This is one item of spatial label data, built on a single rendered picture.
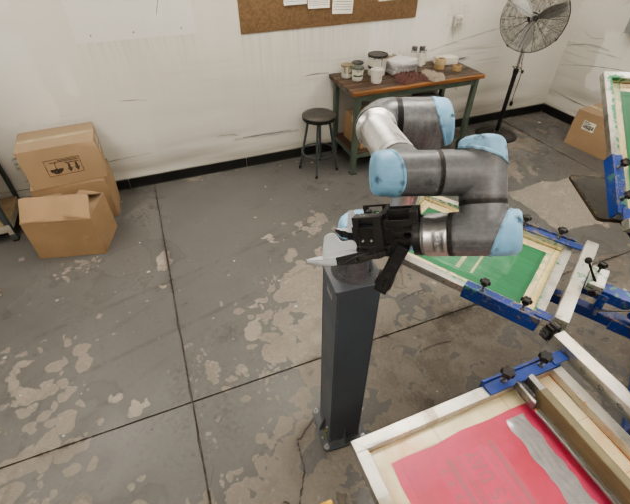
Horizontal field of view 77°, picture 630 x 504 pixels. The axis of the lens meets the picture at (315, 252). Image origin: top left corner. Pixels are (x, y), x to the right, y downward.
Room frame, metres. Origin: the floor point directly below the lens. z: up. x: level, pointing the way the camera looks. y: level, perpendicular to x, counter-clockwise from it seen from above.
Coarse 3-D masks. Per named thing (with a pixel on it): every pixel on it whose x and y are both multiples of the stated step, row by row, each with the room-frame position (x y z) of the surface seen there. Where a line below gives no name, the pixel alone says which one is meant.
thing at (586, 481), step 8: (576, 464) 0.46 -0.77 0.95; (576, 472) 0.44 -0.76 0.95; (584, 472) 0.44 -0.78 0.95; (584, 480) 0.42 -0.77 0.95; (592, 480) 0.42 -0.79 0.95; (536, 488) 0.40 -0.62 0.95; (544, 488) 0.40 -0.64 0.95; (552, 488) 0.40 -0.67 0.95; (584, 488) 0.40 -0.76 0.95; (592, 488) 0.40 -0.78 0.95; (536, 496) 0.38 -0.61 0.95; (544, 496) 0.38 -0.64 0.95; (552, 496) 0.38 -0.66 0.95; (560, 496) 0.38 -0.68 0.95; (592, 496) 0.38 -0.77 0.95; (600, 496) 0.38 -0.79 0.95
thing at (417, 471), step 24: (528, 408) 0.63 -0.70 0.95; (480, 432) 0.56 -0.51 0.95; (504, 432) 0.56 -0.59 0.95; (552, 432) 0.56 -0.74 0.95; (408, 456) 0.49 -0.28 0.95; (432, 456) 0.49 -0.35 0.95; (528, 456) 0.49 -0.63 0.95; (408, 480) 0.42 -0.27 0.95; (432, 480) 0.42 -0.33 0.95; (528, 480) 0.42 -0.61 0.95
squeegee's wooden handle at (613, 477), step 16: (544, 400) 0.61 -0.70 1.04; (560, 416) 0.56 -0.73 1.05; (560, 432) 0.54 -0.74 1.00; (576, 432) 0.51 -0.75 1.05; (576, 448) 0.49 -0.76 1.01; (592, 448) 0.47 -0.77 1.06; (592, 464) 0.44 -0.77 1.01; (608, 464) 0.42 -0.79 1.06; (608, 480) 0.40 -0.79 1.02; (624, 480) 0.38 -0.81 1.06; (624, 496) 0.36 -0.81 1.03
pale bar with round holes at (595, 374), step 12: (564, 336) 0.86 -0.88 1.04; (564, 348) 0.81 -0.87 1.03; (576, 348) 0.81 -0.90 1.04; (576, 360) 0.77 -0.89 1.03; (588, 360) 0.76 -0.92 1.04; (588, 372) 0.72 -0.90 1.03; (600, 372) 0.71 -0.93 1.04; (600, 384) 0.68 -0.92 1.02; (612, 384) 0.67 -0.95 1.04; (612, 396) 0.64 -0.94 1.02; (624, 396) 0.63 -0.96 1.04; (624, 408) 0.60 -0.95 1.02
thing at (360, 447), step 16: (560, 368) 0.76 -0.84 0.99; (560, 384) 0.71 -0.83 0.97; (576, 384) 0.70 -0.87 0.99; (464, 400) 0.64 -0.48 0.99; (480, 400) 0.64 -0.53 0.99; (576, 400) 0.65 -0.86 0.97; (592, 400) 0.64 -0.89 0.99; (416, 416) 0.59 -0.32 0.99; (432, 416) 0.59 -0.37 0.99; (448, 416) 0.60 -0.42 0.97; (592, 416) 0.60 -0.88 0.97; (608, 416) 0.59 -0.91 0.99; (384, 432) 0.54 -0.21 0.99; (400, 432) 0.54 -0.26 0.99; (608, 432) 0.55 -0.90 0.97; (624, 432) 0.54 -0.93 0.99; (352, 448) 0.50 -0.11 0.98; (368, 448) 0.49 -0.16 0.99; (624, 448) 0.50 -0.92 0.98; (368, 464) 0.45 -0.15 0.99; (368, 480) 0.41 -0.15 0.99; (384, 496) 0.37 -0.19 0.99
